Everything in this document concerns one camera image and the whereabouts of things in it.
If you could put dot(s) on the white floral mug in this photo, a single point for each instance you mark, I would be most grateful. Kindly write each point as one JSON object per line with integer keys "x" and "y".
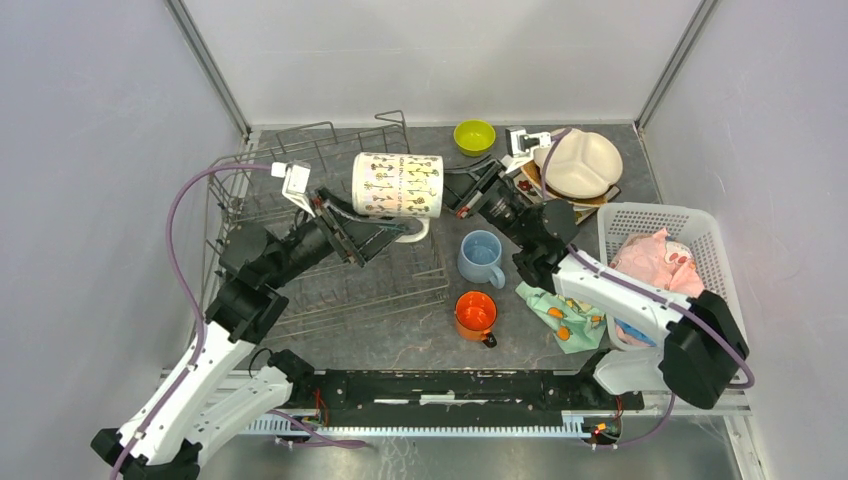
{"x": 399, "y": 185}

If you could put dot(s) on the pink patterned cloth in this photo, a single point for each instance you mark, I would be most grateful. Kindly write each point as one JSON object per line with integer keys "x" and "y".
{"x": 659, "y": 260}

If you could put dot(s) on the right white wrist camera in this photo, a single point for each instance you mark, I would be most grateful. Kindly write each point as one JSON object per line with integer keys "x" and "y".
{"x": 521, "y": 145}

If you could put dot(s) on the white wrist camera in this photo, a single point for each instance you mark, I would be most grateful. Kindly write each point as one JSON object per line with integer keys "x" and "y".
{"x": 521, "y": 145}
{"x": 295, "y": 176}

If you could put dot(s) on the blue cloth in basket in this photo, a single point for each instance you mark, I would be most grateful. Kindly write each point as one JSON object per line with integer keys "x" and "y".
{"x": 632, "y": 336}

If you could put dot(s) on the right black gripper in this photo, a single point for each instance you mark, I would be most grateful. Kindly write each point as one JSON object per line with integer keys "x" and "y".
{"x": 462, "y": 191}

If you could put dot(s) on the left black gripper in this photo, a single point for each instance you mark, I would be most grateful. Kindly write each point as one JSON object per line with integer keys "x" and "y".
{"x": 357, "y": 237}

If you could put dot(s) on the light blue mug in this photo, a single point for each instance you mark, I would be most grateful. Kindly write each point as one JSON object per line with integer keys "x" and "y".
{"x": 479, "y": 259}

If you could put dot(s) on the orange mug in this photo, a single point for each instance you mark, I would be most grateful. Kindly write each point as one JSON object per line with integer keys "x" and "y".
{"x": 475, "y": 316}

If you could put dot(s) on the grey wire dish rack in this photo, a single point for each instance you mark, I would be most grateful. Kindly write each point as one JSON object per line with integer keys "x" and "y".
{"x": 335, "y": 293}

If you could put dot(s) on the cream divided plate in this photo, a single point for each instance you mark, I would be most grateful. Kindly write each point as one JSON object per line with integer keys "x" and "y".
{"x": 583, "y": 165}

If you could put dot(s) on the green cartoon cloth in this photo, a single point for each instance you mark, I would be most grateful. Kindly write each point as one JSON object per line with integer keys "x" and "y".
{"x": 577, "y": 326}

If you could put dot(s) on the white plastic basket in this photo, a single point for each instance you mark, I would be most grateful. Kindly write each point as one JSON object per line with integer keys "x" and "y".
{"x": 694, "y": 228}

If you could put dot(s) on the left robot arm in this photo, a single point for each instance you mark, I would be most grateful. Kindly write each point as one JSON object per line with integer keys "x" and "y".
{"x": 173, "y": 434}

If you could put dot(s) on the square floral plate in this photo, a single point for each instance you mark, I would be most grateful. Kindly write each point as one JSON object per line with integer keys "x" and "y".
{"x": 583, "y": 208}

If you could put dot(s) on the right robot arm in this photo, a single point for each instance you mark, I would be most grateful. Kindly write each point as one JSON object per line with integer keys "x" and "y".
{"x": 699, "y": 350}

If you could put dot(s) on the lime green bowl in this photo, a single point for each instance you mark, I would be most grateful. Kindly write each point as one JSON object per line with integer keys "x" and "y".
{"x": 474, "y": 137}

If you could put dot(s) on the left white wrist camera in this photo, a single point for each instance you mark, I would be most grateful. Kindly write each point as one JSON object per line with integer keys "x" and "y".
{"x": 295, "y": 176}

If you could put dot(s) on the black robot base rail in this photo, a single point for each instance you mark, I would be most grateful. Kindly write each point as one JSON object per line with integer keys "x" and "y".
{"x": 447, "y": 401}

